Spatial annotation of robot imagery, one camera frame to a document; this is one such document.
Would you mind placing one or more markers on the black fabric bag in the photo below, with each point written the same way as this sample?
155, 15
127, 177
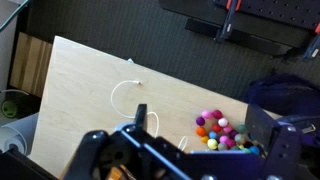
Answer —
283, 96

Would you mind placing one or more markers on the colourful felt ball trivet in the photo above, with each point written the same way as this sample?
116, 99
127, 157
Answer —
216, 128

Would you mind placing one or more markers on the white cylinder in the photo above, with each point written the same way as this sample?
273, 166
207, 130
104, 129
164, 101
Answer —
15, 136

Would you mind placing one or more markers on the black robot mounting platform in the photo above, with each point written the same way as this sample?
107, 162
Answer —
260, 33

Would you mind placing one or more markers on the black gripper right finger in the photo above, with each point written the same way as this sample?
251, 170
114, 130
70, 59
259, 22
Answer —
260, 126

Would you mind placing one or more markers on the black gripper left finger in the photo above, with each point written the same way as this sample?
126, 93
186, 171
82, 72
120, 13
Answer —
141, 116

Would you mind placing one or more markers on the wooden nightstand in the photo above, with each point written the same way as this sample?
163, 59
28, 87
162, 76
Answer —
28, 63

